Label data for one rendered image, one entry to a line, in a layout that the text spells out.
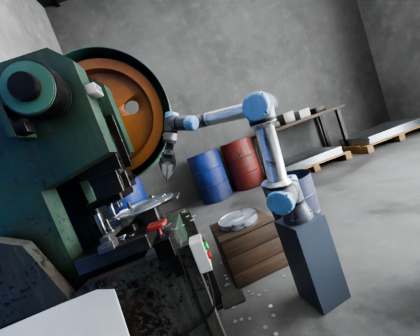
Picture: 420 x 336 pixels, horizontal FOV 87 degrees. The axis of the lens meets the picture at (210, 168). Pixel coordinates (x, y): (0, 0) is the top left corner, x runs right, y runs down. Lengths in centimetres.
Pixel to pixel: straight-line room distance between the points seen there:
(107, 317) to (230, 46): 461
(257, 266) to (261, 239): 18
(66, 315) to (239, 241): 95
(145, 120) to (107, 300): 99
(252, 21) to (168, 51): 173
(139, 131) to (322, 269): 127
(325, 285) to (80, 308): 106
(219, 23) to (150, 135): 389
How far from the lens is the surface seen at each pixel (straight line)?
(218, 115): 118
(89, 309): 107
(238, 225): 155
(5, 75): 102
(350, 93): 562
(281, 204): 100
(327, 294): 135
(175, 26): 502
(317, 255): 124
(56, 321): 113
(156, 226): 79
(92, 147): 98
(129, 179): 110
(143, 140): 150
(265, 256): 163
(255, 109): 93
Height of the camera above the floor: 95
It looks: 5 degrees down
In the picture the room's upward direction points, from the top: 20 degrees counter-clockwise
